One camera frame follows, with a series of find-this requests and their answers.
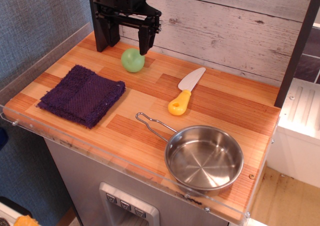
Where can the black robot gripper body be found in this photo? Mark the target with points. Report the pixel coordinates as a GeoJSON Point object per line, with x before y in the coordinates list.
{"type": "Point", "coordinates": [130, 13]}

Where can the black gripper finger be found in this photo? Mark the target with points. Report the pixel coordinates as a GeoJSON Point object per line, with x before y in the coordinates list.
{"type": "Point", "coordinates": [109, 35]}
{"type": "Point", "coordinates": [146, 36]}

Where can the green ball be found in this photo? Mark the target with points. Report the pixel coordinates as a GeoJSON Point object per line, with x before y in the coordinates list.
{"type": "Point", "coordinates": [132, 60]}

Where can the stainless steel pot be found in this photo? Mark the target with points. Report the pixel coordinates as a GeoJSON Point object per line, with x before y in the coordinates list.
{"type": "Point", "coordinates": [203, 159]}

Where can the purple folded cloth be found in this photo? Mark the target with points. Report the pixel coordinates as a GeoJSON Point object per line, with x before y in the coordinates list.
{"type": "Point", "coordinates": [82, 96]}

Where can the clear acrylic left guard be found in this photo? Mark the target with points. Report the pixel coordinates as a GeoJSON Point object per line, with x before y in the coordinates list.
{"type": "Point", "coordinates": [23, 80]}

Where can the grey cabinet with dispenser panel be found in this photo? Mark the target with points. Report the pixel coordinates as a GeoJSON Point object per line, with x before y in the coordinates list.
{"type": "Point", "coordinates": [104, 196]}

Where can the orange object bottom left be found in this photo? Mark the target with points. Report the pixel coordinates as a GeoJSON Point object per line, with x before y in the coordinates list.
{"type": "Point", "coordinates": [25, 220]}

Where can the dark left shelf post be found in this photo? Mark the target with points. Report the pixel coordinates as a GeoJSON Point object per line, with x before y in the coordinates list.
{"type": "Point", "coordinates": [97, 36]}

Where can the dark shelf post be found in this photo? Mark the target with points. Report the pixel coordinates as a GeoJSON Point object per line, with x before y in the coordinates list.
{"type": "Point", "coordinates": [97, 36]}
{"type": "Point", "coordinates": [302, 39]}

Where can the yellow handled toy knife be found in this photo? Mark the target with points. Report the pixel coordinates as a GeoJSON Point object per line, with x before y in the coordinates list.
{"type": "Point", "coordinates": [178, 106]}

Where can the dark right shelf post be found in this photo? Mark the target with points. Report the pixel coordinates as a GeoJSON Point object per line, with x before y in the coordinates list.
{"type": "Point", "coordinates": [302, 39]}

